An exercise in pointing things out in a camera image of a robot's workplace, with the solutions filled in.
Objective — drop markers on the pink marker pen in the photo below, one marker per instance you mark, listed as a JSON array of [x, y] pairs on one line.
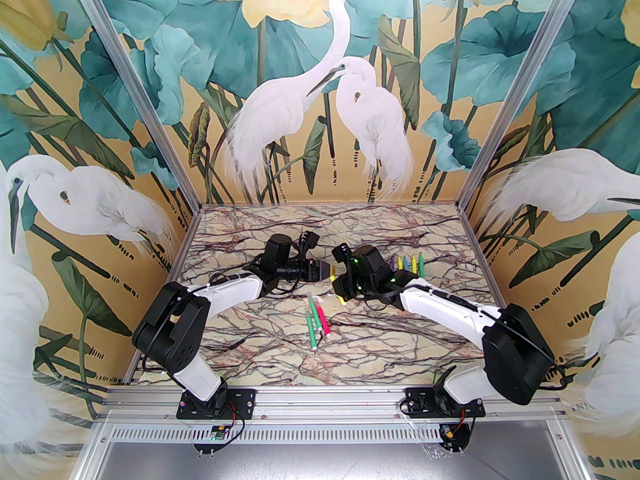
[[324, 320]]

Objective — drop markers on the green marker pen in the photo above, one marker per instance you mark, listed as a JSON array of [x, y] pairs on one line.
[[315, 313], [421, 263], [311, 333]]

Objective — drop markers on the lime marker pen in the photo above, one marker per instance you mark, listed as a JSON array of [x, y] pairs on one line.
[[414, 264]]

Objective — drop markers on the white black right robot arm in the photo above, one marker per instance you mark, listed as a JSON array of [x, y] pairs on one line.
[[515, 353]]

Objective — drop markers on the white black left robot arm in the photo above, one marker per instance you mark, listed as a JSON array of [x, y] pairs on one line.
[[170, 328]]

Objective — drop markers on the perforated metal strip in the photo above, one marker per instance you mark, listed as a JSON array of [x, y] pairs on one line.
[[325, 434]]

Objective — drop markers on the grey metal sheet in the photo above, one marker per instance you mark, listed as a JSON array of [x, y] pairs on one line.
[[325, 463]]

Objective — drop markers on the small green circuit board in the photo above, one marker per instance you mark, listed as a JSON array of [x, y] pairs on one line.
[[217, 434]]

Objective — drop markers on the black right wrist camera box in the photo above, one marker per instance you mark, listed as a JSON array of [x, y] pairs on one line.
[[342, 254]]

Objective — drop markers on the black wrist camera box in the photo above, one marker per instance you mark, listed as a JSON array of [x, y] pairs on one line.
[[342, 254], [309, 242]]

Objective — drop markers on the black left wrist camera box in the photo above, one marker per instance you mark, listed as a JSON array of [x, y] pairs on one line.
[[309, 242]]

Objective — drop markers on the aluminium table end rail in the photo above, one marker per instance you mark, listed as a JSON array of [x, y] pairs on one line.
[[325, 204]]

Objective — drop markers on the aluminium table side rail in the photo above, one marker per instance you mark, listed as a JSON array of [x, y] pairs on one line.
[[188, 233], [471, 233]]

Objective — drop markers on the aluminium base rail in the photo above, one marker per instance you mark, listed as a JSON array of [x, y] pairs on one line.
[[325, 403]]

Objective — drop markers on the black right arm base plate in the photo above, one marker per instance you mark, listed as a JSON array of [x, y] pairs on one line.
[[417, 403]]

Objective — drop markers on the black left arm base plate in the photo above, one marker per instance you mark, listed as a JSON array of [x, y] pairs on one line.
[[242, 400]]

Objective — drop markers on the black bracket with yellow connector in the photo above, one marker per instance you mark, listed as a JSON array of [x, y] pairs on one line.
[[452, 440]]

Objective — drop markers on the aluminium frame post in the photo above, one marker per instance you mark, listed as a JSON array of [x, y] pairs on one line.
[[138, 88], [525, 88]]

